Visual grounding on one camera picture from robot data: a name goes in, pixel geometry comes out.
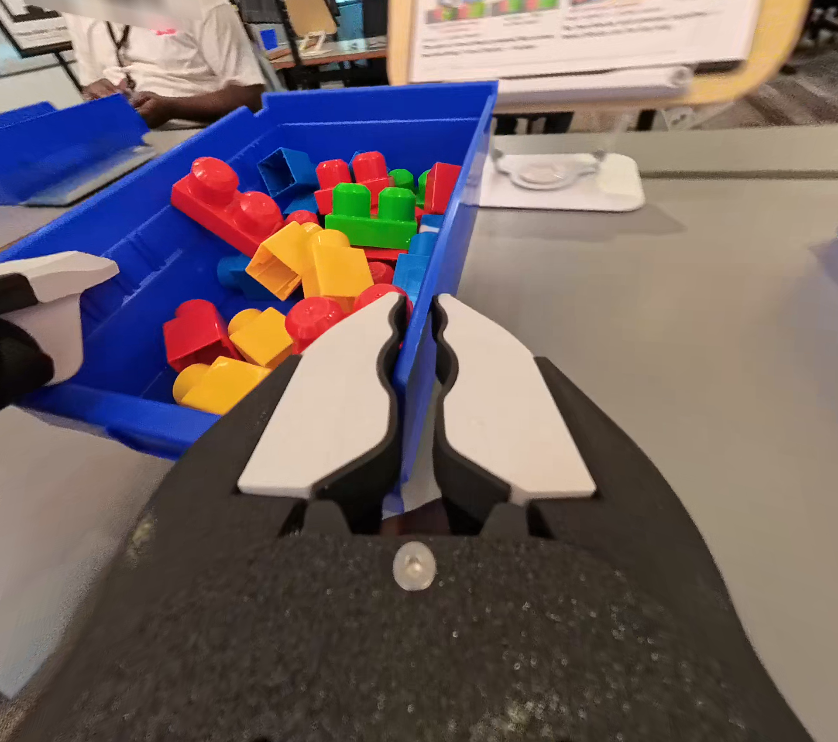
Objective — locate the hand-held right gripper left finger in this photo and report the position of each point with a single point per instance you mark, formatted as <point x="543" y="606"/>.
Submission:
<point x="327" y="415"/>

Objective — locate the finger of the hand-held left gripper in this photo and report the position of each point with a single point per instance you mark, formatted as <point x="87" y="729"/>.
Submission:
<point x="65" y="274"/>
<point x="62" y="336"/>

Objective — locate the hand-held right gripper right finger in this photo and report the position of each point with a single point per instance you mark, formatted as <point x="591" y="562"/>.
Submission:
<point x="510" y="415"/>

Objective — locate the red tall toy block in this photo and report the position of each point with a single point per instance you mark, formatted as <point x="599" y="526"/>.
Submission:
<point x="196" y="336"/>
<point x="381" y="273"/>

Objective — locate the green two-stud toy block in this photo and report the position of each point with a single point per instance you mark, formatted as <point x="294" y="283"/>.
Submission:
<point x="373" y="231"/>

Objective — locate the grey desk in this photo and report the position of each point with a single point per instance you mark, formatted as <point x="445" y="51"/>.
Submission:
<point x="654" y="330"/>

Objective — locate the yellow long toy block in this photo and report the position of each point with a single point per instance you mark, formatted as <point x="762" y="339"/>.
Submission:
<point x="222" y="385"/>

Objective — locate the printed tag board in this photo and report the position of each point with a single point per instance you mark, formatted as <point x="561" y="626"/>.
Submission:
<point x="33" y="29"/>

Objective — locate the wooden table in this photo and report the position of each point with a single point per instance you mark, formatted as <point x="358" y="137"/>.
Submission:
<point x="347" y="52"/>

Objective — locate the instruction board on white stand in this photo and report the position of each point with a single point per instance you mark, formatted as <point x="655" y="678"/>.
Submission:
<point x="792" y="2"/>

